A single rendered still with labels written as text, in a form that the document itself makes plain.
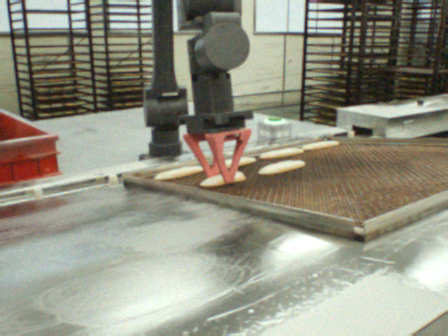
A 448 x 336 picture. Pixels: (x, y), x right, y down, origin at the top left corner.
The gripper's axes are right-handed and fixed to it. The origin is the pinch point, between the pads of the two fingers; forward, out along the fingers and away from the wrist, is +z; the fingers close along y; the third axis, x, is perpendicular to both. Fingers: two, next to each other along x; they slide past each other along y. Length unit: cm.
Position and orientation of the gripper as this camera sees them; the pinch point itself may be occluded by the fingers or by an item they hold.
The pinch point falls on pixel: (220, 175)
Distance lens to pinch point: 64.2
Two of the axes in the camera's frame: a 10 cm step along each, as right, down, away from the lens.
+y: 5.9, 0.7, -8.0
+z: 1.0, 9.8, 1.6
